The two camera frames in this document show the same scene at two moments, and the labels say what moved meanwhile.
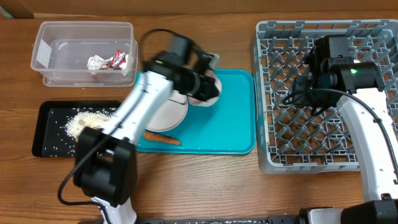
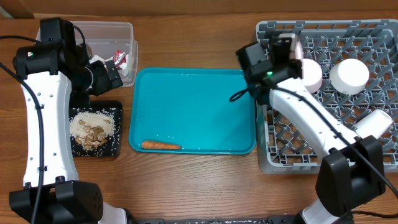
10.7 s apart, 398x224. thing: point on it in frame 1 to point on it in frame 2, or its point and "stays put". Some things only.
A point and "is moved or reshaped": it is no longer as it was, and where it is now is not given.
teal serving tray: x=227 y=127 stays put
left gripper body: x=201 y=91 to x=101 y=82
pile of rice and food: x=75 y=126 stays put
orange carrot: x=160 y=137 to x=159 y=145
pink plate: x=170 y=113 to x=299 y=54
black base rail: x=286 y=220 stays put
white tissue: x=124 y=66 stays put
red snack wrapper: x=119 y=59 stays put
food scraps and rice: x=200 y=102 is moved or reshaped
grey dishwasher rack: x=293 y=140 stays put
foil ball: x=96 y=62 stays put
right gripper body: x=306 y=95 to x=296 y=65
